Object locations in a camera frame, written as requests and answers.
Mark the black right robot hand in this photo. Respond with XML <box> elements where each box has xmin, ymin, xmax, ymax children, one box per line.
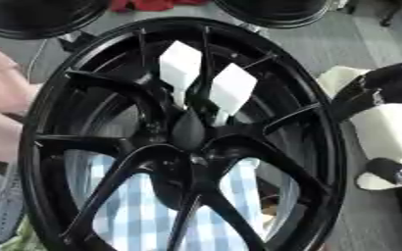
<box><xmin>329</xmin><ymin>60</ymin><xmax>402</xmax><ymax>251</ymax></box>

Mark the black spoked wheel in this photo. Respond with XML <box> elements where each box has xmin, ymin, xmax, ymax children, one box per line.
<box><xmin>17</xmin><ymin>16</ymin><xmax>351</xmax><ymax>251</ymax></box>

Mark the white foam block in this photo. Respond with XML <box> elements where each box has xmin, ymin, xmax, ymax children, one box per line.
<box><xmin>316</xmin><ymin>65</ymin><xmax>402</xmax><ymax>167</ymax></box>

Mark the dark chair base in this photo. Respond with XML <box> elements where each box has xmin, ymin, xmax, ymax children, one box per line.
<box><xmin>377</xmin><ymin>0</ymin><xmax>402</xmax><ymax>28</ymax></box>

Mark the red cloth item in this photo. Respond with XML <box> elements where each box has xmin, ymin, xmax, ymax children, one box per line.
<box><xmin>108</xmin><ymin>0</ymin><xmax>214</xmax><ymax>14</ymax></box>

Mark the light green cloth item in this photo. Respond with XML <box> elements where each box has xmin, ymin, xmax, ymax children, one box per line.
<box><xmin>0</xmin><ymin>215</ymin><xmax>47</xmax><ymax>251</ymax></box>

